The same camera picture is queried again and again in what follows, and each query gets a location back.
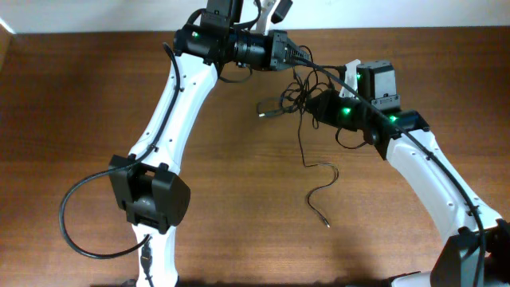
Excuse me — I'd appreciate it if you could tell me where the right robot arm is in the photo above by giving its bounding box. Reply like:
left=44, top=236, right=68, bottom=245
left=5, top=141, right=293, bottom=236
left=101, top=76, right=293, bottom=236
left=305, top=61, right=509, bottom=286

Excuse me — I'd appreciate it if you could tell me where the left camera cable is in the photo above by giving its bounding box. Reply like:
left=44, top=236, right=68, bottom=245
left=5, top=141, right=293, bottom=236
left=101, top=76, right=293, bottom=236
left=58, top=41, right=182, bottom=287

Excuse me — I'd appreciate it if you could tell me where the black USB cable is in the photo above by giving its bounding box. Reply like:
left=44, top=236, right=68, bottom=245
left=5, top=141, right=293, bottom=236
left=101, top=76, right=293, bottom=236
left=256, top=44, right=339, bottom=131

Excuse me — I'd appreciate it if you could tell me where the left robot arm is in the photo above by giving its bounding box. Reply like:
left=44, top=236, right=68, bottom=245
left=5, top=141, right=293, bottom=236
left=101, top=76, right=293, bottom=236
left=109, top=1, right=307, bottom=286

